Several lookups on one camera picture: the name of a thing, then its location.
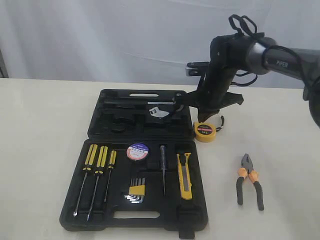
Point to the black electrical tape roll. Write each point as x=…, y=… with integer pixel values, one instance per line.
x=137, y=152

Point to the white backdrop curtain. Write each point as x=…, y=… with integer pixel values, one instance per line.
x=137, y=41

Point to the hex key set yellow holder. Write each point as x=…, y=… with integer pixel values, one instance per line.
x=136, y=191

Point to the black voltage tester screwdriver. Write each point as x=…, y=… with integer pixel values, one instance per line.
x=163, y=166

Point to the claw hammer black handle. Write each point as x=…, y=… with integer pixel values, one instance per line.
x=143, y=99

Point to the large yellow black screwdriver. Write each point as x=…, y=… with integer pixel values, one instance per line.
x=87, y=168

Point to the yellow tape measure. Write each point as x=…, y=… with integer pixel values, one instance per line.
x=206, y=132

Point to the middle yellow black screwdriver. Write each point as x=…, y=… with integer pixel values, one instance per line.
x=99, y=171

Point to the orange black pliers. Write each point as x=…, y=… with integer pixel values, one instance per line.
x=247, y=171

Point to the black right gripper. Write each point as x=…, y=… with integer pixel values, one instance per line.
x=212, y=93

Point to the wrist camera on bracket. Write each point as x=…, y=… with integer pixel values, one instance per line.
x=194, y=69

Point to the yellow utility knife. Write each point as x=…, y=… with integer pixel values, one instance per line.
x=184, y=175

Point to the silver adjustable wrench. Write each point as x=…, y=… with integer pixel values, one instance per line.
x=158, y=113

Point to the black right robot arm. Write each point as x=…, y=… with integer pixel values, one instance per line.
x=231, y=53

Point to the black plastic tool case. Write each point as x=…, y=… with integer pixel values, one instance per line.
x=118, y=128

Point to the small yellow black screwdriver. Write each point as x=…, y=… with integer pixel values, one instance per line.
x=111, y=166

